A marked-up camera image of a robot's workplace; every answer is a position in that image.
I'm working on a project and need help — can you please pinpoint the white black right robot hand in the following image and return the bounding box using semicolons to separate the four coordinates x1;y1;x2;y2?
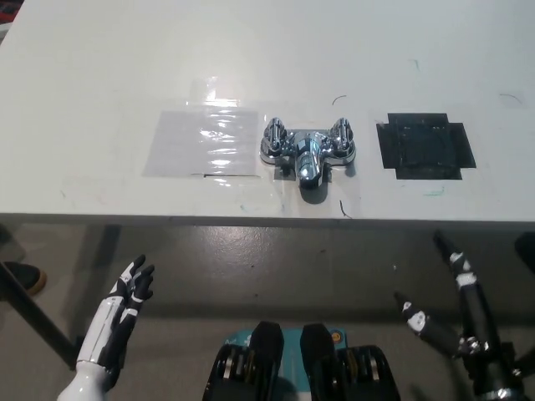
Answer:
393;229;520;401

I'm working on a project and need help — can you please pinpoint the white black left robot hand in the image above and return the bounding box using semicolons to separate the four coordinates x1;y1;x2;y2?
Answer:
76;253;155;373

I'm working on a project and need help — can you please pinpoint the chrome two-handle faucet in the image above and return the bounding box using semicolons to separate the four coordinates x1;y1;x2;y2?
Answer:
258;116;359;190

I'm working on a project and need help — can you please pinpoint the black diagonal table leg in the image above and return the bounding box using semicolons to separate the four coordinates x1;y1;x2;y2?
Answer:
0;261;79;372

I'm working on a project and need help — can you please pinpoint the black shoe tan sole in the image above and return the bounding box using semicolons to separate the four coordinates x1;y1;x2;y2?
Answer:
1;261;48;298

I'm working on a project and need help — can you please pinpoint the grey trouser leg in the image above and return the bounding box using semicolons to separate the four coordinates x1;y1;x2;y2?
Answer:
0;223;25;264

